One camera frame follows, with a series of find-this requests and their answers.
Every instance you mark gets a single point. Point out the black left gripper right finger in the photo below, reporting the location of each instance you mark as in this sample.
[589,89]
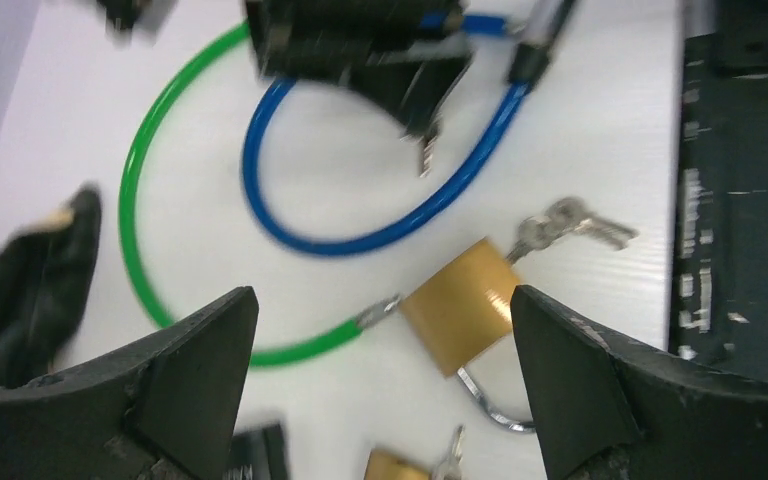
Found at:
[608,406]

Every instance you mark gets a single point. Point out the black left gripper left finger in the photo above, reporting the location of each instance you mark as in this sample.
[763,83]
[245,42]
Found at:
[161,407]

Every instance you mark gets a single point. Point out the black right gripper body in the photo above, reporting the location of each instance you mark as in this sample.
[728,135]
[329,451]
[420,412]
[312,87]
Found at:
[403,56]

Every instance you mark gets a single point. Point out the black Kajing padlock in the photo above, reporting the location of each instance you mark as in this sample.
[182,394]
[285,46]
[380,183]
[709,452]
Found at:
[258,454]

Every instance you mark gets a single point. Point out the large brass padlock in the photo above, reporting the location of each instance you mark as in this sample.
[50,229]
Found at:
[462,311]

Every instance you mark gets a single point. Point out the green cable lock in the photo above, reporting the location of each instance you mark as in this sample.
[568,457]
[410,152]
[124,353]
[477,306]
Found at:
[272,357]

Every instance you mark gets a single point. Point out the large padlock keys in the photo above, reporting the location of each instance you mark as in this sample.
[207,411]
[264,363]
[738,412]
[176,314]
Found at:
[567,216]

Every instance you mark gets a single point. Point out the small brass padlock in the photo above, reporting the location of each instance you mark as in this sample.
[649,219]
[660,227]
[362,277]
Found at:
[385,465]

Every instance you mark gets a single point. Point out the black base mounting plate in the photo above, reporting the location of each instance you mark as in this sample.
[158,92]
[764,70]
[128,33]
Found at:
[718,307]

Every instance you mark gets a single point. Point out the black floral patterned cloth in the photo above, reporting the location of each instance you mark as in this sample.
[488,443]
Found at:
[46,272]

